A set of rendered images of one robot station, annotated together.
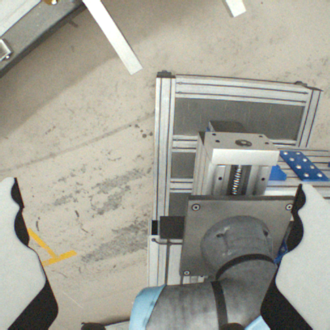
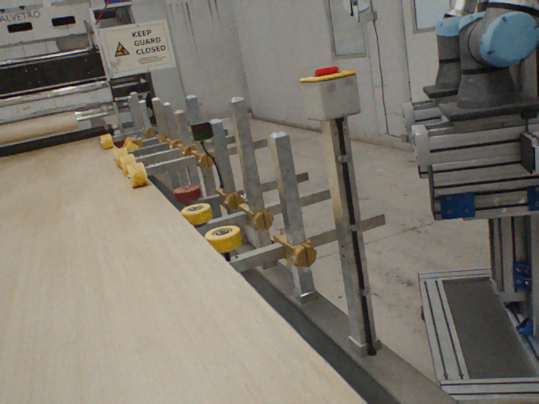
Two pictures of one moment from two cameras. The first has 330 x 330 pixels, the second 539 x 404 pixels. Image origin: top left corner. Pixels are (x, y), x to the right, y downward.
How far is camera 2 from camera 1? 1.32 m
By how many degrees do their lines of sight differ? 80
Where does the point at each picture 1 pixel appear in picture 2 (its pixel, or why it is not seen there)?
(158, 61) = not seen: outside the picture
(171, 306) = (477, 41)
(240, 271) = (466, 62)
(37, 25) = (338, 319)
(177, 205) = not seen: outside the picture
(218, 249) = (475, 86)
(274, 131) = (486, 296)
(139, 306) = (484, 42)
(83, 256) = not seen: outside the picture
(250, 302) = (463, 38)
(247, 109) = (465, 321)
